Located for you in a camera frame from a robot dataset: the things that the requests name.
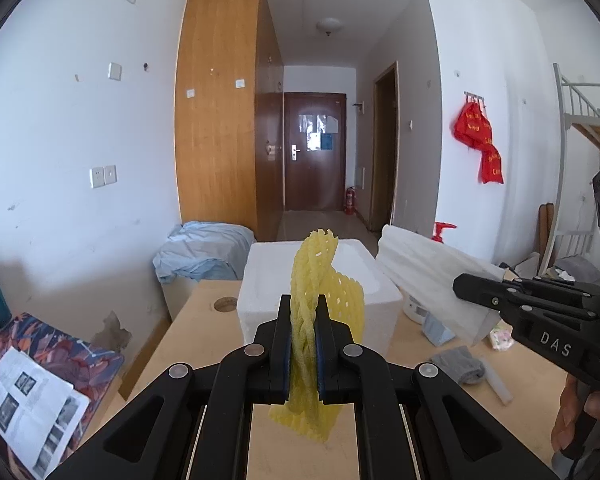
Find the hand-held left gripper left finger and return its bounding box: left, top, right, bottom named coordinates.
left=45, top=294, right=294, bottom=480

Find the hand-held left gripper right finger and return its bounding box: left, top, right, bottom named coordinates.
left=316, top=294, right=556, bottom=480

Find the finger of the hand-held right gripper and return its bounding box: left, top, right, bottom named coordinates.
left=452, top=273, right=600, bottom=323
left=497, top=261, right=600, bottom=298

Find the blue face mask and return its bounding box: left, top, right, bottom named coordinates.
left=422, top=312, right=455, bottom=346

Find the translucent white plastic strip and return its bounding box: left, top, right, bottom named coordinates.
left=477, top=357, right=512, bottom=405

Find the white foam box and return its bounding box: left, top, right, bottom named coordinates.
left=236, top=240, right=405, bottom=361

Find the yellow foam fruit net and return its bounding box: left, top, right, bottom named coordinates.
left=269, top=230, right=366, bottom=443

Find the person's right hand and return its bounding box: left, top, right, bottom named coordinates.
left=551, top=374, right=600, bottom=466

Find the brown leaning board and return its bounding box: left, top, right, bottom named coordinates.
left=537, top=203, right=557, bottom=272

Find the tissue pack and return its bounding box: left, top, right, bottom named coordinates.
left=489, top=322, right=517, bottom=352

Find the white foam sheet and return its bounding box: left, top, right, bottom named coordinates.
left=376, top=224, right=506, bottom=346

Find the white round container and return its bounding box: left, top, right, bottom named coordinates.
left=402, top=296, right=431, bottom=324

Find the grey sock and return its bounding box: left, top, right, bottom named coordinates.
left=430, top=347, right=488, bottom=386

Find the red cloth bag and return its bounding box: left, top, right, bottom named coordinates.
left=452, top=100, right=494, bottom=150
left=477, top=144, right=505, bottom=185

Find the light blue cloth pile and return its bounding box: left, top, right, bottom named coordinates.
left=153, top=221, right=256, bottom=285

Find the dark brown entry door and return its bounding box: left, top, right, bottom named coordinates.
left=284, top=92, right=348, bottom=212

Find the patterned blanket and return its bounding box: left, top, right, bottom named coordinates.
left=0, top=312, right=126, bottom=461

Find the wooden wardrobe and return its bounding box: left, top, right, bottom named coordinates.
left=174, top=0, right=285, bottom=241

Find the printed paper leaflet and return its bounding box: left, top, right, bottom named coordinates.
left=0, top=346, right=91, bottom=479

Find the white metal bunk bed frame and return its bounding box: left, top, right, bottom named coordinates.
left=552, top=62, right=600, bottom=281

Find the brown side door frame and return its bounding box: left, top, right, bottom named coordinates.
left=372, top=61, right=400, bottom=231

